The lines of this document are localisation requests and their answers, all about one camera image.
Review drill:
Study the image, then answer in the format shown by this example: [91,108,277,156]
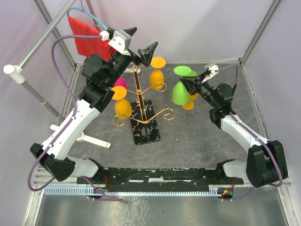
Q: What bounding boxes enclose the white slotted cable duct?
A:
[44,181,232,197]

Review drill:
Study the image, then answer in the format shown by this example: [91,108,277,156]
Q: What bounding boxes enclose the green wine glass right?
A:
[186,70,198,77]

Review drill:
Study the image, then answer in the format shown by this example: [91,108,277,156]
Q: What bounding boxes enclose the pink wine glass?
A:
[114,77,127,89]

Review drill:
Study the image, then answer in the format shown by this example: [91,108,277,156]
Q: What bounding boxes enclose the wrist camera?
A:
[100,30,131,56]
[202,65,219,83]

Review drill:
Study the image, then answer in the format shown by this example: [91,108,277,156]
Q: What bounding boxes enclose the gold wire glass rack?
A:
[113,65,175,145]

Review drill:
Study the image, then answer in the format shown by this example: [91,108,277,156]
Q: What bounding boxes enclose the red cloth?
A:
[68,16,116,62]

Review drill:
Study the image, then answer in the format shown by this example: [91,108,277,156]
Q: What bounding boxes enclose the white clothes stand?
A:
[3,0,142,149]

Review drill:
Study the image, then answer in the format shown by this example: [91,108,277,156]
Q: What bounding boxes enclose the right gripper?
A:
[179,72,218,108]

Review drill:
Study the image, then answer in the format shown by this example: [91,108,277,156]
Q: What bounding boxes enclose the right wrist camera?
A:
[202,65,219,83]

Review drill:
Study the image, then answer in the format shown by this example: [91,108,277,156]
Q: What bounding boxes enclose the orange wine glass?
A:
[182,93,199,110]
[111,86,132,119]
[149,56,166,90]

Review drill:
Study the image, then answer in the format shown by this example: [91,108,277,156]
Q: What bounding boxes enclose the blue clothes hanger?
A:
[66,0,108,31]

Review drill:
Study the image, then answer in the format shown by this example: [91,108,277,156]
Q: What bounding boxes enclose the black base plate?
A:
[90,167,244,189]

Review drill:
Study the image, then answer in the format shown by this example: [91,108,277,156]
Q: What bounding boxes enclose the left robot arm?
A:
[30,27,158,184]

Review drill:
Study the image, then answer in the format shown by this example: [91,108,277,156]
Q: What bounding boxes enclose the green wine glass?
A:
[172,65,191,105]
[186,70,198,77]

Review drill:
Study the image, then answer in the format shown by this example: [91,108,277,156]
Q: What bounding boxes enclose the orange wine glass front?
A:
[149,56,166,90]

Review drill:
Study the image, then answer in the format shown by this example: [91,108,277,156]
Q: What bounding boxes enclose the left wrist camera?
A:
[100,30,131,56]

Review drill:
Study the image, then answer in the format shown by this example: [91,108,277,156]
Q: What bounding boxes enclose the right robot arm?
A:
[180,76,288,188]

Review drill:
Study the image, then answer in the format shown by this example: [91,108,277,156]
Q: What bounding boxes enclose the green wine glass front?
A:
[172,65,191,105]

